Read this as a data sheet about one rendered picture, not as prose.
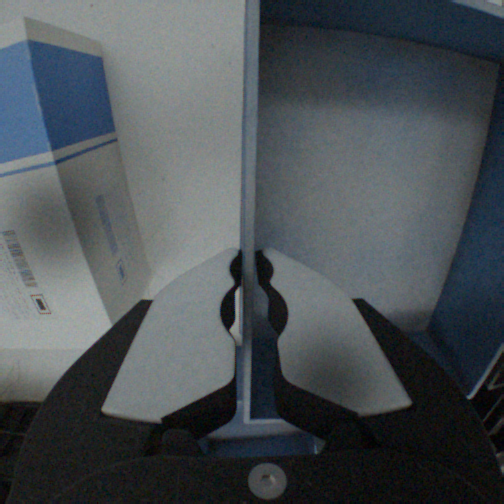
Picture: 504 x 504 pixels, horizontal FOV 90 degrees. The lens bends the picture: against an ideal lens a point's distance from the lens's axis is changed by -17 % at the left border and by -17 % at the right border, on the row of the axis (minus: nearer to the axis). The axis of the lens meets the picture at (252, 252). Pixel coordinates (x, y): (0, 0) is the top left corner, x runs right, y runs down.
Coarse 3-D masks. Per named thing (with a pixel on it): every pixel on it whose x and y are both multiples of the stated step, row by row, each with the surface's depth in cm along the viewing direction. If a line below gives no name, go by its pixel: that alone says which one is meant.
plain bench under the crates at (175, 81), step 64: (0, 0) 15; (64, 0) 16; (128, 0) 17; (192, 0) 17; (128, 64) 19; (192, 64) 19; (128, 128) 21; (192, 128) 21; (192, 192) 24; (192, 256) 26; (0, 384) 35
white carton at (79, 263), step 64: (0, 64) 11; (64, 64) 14; (0, 128) 12; (64, 128) 14; (0, 192) 14; (64, 192) 14; (128, 192) 23; (0, 256) 16; (64, 256) 16; (128, 256) 22; (0, 320) 18; (64, 320) 18
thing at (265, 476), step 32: (192, 448) 5; (352, 448) 5; (96, 480) 4; (128, 480) 4; (160, 480) 4; (192, 480) 4; (224, 480) 4; (256, 480) 4; (288, 480) 4; (320, 480) 4; (352, 480) 4; (384, 480) 4; (416, 480) 4; (448, 480) 4
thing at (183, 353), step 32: (224, 256) 11; (192, 288) 9; (224, 288) 9; (160, 320) 8; (192, 320) 8; (224, 320) 9; (128, 352) 7; (160, 352) 7; (192, 352) 7; (224, 352) 7; (128, 384) 6; (160, 384) 6; (192, 384) 6; (224, 384) 6; (128, 416) 5; (160, 416) 5; (192, 416) 6; (224, 416) 7
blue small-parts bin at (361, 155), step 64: (256, 0) 7; (320, 0) 9; (384, 0) 8; (448, 0) 7; (256, 64) 8; (320, 64) 13; (384, 64) 13; (448, 64) 13; (256, 128) 9; (320, 128) 15; (384, 128) 15; (448, 128) 15; (256, 192) 16; (320, 192) 16; (384, 192) 17; (448, 192) 17; (320, 256) 18; (384, 256) 18; (448, 256) 19; (256, 320) 20; (448, 320) 19; (256, 384) 18
